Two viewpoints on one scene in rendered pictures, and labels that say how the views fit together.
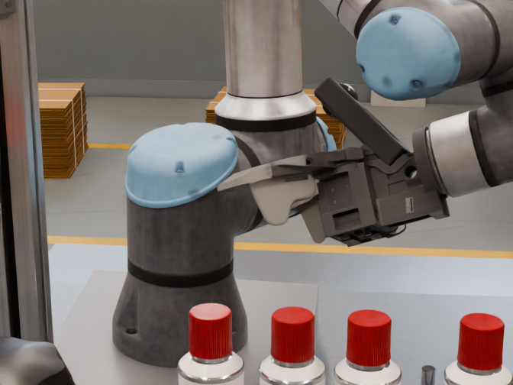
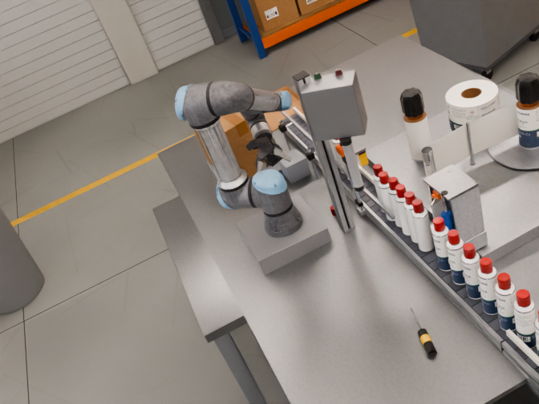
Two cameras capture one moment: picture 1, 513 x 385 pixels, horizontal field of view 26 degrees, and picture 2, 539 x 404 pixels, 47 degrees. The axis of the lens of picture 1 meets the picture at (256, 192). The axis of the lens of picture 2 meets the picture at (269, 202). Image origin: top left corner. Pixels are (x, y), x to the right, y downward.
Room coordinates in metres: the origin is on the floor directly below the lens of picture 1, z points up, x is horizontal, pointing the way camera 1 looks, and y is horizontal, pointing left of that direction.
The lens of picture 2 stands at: (1.62, 1.92, 2.40)
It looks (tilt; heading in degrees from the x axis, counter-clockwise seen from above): 36 degrees down; 256
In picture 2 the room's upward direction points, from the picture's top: 22 degrees counter-clockwise
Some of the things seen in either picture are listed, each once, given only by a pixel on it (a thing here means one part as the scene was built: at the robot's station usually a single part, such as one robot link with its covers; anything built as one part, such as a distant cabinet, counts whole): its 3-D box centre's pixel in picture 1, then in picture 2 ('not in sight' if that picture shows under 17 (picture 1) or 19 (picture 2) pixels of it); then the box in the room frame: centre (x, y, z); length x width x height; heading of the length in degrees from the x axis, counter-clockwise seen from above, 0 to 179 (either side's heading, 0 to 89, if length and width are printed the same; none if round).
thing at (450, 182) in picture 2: not in sight; (450, 181); (0.73, 0.61, 1.14); 0.14 x 0.11 x 0.01; 85
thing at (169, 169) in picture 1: (185, 194); (270, 190); (1.14, 0.08, 1.06); 0.13 x 0.12 x 0.14; 137
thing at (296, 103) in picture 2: not in sight; (277, 109); (0.71, -0.81, 0.85); 0.30 x 0.26 x 0.04; 85
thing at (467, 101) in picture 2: not in sight; (473, 108); (0.24, 0.13, 0.95); 0.20 x 0.20 x 0.14
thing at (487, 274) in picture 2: not in sight; (488, 285); (0.85, 0.90, 0.98); 0.05 x 0.05 x 0.20
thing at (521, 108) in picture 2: not in sight; (529, 111); (0.21, 0.41, 1.04); 0.09 x 0.09 x 0.29
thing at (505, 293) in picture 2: not in sight; (506, 301); (0.86, 0.97, 0.98); 0.05 x 0.05 x 0.20
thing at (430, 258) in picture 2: not in sight; (372, 199); (0.79, 0.18, 0.86); 1.65 x 0.08 x 0.04; 85
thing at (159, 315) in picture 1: (180, 294); (280, 214); (1.14, 0.08, 0.95); 0.15 x 0.15 x 0.10
